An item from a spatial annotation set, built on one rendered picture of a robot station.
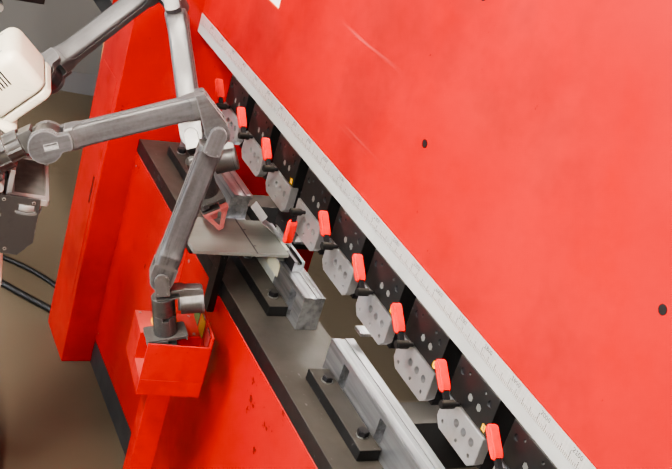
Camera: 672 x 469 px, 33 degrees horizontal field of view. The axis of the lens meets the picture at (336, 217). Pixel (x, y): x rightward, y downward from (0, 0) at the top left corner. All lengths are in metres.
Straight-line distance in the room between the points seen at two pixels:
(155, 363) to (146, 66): 1.15
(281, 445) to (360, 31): 0.97
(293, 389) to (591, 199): 0.99
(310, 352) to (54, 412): 1.30
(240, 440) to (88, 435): 1.02
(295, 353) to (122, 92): 1.22
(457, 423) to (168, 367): 0.88
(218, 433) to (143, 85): 1.20
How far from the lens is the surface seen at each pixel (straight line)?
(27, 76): 2.72
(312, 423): 2.55
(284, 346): 2.78
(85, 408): 3.91
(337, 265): 2.64
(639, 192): 1.84
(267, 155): 2.96
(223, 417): 2.97
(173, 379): 2.85
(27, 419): 3.82
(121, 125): 2.61
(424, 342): 2.31
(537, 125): 2.05
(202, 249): 2.84
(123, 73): 3.61
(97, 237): 3.86
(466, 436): 2.19
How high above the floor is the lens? 2.30
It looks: 24 degrees down
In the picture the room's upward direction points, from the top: 17 degrees clockwise
